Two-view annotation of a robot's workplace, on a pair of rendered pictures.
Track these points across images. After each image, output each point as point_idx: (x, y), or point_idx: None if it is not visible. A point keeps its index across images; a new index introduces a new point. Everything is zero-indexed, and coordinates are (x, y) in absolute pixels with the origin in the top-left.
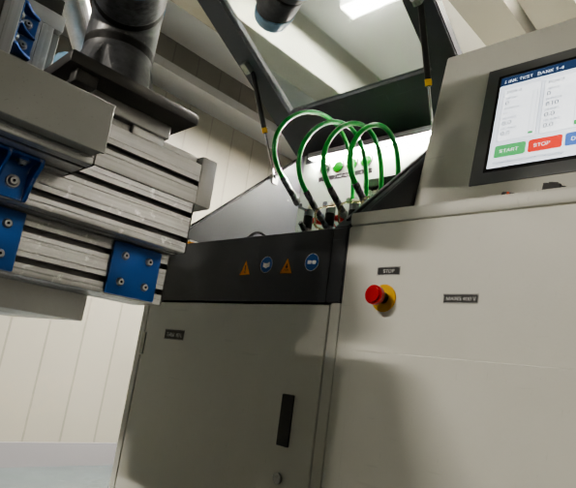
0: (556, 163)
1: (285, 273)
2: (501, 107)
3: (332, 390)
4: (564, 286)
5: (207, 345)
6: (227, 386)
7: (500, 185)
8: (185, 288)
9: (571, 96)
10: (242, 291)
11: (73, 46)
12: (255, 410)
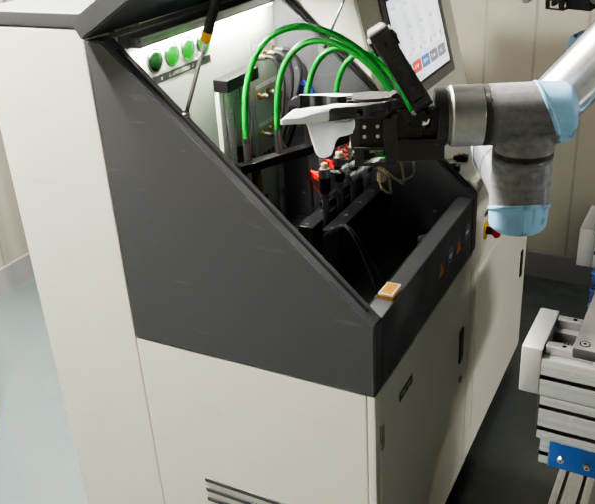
0: (424, 83)
1: (458, 252)
2: (393, 27)
3: (472, 303)
4: None
5: (426, 360)
6: (438, 370)
7: None
8: (407, 336)
9: (413, 21)
10: (441, 291)
11: None
12: (450, 361)
